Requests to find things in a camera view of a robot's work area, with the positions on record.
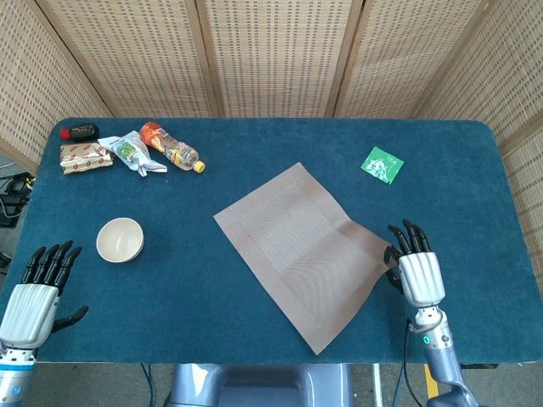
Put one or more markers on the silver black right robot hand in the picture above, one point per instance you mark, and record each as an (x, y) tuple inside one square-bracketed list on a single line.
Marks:
[(422, 277)]

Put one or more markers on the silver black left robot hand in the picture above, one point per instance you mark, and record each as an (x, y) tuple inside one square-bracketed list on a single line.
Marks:
[(29, 313)]

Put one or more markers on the beige bowl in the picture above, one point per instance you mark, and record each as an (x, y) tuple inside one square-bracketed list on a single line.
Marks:
[(119, 239)]

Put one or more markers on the woven beige placemat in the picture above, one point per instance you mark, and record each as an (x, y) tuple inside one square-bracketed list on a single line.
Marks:
[(297, 254)]

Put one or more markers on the yellow floor tape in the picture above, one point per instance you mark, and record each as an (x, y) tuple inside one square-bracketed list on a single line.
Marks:
[(429, 377)]

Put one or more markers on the metal table leg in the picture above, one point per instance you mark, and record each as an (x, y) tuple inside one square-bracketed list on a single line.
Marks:
[(377, 386)]

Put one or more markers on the green sachet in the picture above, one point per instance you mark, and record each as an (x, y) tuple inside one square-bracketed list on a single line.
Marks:
[(382, 164)]

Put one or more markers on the gold foil packet red print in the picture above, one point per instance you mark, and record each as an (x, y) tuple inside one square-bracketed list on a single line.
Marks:
[(85, 157)]

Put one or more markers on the crumpled white green snack bag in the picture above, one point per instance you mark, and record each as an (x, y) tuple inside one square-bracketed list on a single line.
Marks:
[(127, 150)]

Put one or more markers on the black box with red end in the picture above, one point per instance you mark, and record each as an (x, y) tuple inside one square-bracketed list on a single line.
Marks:
[(82, 130)]

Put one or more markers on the blue-grey robot torso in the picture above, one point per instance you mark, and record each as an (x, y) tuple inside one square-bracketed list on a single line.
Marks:
[(263, 386)]

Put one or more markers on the woven bamboo screen panel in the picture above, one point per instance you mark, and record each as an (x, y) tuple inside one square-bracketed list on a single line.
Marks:
[(509, 85), (280, 55), (136, 55), (403, 55), (34, 85)]

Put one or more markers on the plastic bottle with yellow cap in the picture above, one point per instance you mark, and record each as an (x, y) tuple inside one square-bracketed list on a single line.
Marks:
[(169, 146)]

